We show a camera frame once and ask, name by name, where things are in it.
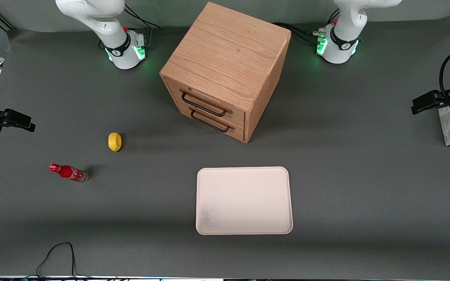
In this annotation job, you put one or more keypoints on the beige plastic tray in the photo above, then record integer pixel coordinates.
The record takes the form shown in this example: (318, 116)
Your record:
(244, 201)

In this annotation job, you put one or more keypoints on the red cola bottle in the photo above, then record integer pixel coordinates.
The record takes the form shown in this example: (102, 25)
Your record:
(68, 172)

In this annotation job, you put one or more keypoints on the yellow lemon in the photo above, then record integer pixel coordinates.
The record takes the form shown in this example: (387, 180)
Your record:
(115, 141)

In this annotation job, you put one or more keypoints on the wooden drawer front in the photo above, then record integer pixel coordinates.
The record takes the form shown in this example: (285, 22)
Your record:
(237, 132)
(237, 117)

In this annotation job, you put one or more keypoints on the wooden drawer cabinet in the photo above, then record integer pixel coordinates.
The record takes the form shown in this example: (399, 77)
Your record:
(225, 50)

